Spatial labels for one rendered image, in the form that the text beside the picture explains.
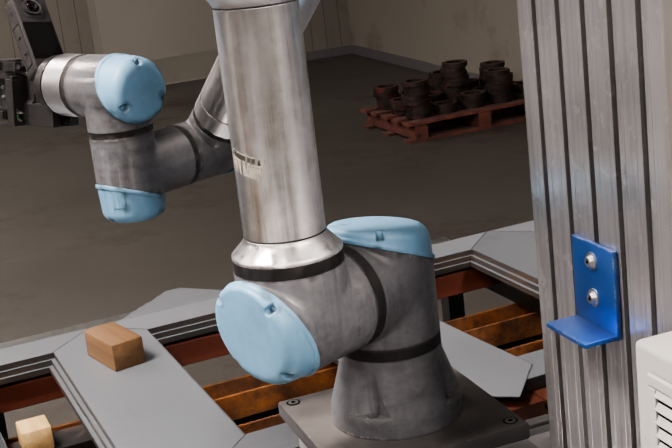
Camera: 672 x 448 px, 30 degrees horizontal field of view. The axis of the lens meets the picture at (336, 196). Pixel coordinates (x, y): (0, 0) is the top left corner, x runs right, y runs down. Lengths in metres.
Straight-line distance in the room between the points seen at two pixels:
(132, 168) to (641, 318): 0.60
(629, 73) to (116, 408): 1.22
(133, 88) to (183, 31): 9.83
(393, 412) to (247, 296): 0.24
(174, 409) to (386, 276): 0.79
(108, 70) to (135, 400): 0.82
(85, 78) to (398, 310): 0.44
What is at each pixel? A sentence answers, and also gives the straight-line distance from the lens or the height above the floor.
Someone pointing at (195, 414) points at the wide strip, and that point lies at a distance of 2.02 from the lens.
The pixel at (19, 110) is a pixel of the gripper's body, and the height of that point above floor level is 1.41.
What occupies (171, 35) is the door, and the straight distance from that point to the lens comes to 11.22.
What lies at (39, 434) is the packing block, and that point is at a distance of 2.17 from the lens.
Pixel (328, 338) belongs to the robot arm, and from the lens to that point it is 1.28.
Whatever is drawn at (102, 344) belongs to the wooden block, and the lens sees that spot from 2.27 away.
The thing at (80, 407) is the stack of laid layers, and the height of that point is 0.83.
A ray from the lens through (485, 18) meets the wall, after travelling 9.18.
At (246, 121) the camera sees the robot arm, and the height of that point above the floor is 1.42.
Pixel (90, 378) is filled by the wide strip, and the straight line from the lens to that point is 2.24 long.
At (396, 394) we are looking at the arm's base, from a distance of 1.39.
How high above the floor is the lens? 1.65
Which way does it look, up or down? 14 degrees down
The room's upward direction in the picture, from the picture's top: 7 degrees counter-clockwise
